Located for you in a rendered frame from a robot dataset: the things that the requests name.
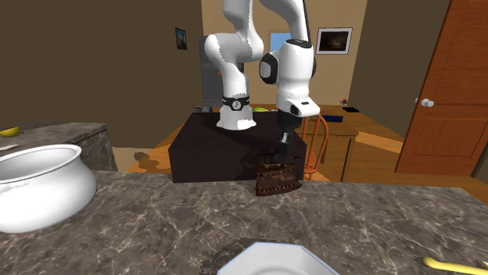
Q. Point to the grey refrigerator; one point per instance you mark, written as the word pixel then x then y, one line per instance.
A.
pixel 209 82

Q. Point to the dark robot stand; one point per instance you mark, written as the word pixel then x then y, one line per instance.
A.
pixel 213 152

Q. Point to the orange wooden door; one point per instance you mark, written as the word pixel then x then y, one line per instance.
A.
pixel 446 95

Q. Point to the orange metal chair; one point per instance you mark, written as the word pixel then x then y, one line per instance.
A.
pixel 318 141

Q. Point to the white octagonal plate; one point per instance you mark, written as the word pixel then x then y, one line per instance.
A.
pixel 274 262

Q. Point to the blue window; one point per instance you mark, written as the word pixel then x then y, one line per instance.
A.
pixel 279 40

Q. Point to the small dark wall picture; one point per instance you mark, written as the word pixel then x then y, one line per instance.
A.
pixel 181 38

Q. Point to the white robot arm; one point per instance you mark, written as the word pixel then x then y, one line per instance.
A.
pixel 293 72

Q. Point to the wooden dining table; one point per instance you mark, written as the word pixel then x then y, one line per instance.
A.
pixel 354 133

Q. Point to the yellow banana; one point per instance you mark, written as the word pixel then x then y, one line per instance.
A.
pixel 9 132

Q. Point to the rusty brown antique iron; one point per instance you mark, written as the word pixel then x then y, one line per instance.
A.
pixel 275 178

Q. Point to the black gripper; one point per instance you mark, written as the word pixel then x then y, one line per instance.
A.
pixel 288 122

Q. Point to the white framed dark picture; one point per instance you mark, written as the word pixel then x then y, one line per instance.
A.
pixel 334 41

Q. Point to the large white pot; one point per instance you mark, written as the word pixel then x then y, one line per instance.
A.
pixel 38 190

